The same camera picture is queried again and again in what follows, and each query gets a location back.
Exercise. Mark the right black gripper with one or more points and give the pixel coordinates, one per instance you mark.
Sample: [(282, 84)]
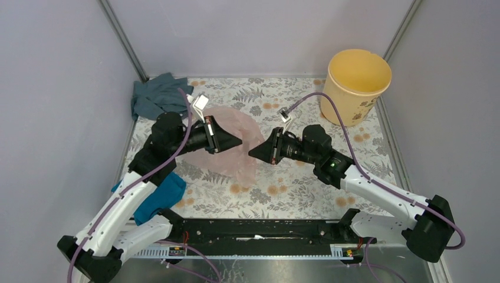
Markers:
[(270, 150)]

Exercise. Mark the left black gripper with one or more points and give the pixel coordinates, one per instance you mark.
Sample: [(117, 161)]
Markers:
[(218, 139)]

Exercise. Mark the pink plastic trash bag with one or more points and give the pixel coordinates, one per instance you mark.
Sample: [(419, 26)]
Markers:
[(235, 162)]

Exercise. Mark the yellow plastic trash bin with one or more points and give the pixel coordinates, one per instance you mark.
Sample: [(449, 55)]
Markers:
[(356, 79)]

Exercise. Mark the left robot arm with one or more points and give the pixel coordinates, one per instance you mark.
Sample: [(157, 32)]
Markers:
[(99, 250)]

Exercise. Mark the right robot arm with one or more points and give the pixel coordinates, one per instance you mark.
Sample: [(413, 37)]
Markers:
[(424, 225)]

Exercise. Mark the floral patterned table mat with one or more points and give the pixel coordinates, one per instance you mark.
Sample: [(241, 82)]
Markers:
[(288, 190)]

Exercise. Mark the bright blue cloth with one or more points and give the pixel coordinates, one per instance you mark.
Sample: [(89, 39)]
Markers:
[(167, 194)]

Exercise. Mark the grey-blue cloth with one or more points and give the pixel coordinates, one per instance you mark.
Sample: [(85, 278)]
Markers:
[(159, 95)]

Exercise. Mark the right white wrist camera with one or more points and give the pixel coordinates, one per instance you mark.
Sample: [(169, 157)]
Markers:
[(286, 118)]

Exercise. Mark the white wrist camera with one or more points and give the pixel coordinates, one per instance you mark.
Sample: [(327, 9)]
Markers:
[(286, 118), (197, 105)]

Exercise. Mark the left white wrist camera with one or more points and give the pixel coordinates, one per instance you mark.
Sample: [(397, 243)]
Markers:
[(197, 105)]

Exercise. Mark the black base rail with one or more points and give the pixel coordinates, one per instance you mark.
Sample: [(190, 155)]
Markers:
[(264, 237)]

